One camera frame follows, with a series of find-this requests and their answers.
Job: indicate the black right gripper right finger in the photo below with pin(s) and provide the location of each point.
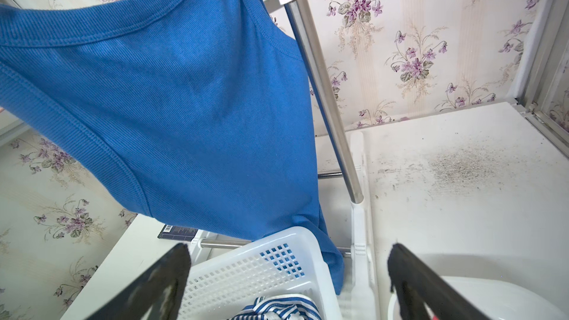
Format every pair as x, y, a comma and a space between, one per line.
420, 290

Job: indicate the blue white striped tank top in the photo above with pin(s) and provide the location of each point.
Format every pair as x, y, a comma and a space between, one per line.
283, 307

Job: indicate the white perforated plastic basket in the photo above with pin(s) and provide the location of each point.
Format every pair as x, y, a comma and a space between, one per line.
284, 264

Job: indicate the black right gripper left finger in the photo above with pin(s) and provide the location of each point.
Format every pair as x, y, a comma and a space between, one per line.
156, 294

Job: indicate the white plastic tray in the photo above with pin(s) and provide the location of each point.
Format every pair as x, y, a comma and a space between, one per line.
496, 299

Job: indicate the white metal clothes rack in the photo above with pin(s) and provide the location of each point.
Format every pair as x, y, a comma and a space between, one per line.
320, 89

